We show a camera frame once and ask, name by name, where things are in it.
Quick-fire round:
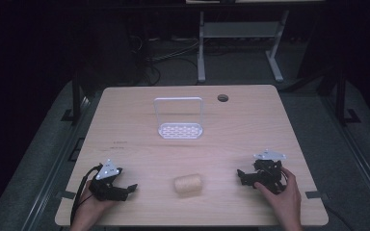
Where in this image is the bundle of floor cables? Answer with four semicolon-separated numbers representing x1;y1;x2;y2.
127;34;200;87

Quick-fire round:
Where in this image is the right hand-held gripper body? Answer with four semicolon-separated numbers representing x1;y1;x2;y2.
251;148;287;195

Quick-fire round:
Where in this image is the white wire rack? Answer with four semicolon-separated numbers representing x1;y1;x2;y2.
153;96;204;141

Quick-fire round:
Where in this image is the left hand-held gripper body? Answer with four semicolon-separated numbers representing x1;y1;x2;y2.
88;158;127;202

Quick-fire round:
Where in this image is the person's right hand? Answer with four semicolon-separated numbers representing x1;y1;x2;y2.
253;167;304;225

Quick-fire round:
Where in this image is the grey metal stand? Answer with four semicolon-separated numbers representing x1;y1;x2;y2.
197;9;291;84

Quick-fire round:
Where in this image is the black frame post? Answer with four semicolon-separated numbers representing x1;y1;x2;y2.
333;62;362;127
61;62;88;123

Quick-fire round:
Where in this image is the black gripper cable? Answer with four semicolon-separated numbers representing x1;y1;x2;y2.
69;164;104;225

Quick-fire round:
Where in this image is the grey table bracket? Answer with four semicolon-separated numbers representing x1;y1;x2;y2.
57;190;77;200
304;190;324;200

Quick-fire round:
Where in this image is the black floor cable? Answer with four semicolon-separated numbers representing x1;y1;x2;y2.
323;203;355;231

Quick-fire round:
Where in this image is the person's left hand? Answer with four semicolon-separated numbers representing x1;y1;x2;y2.
75;180;119;227

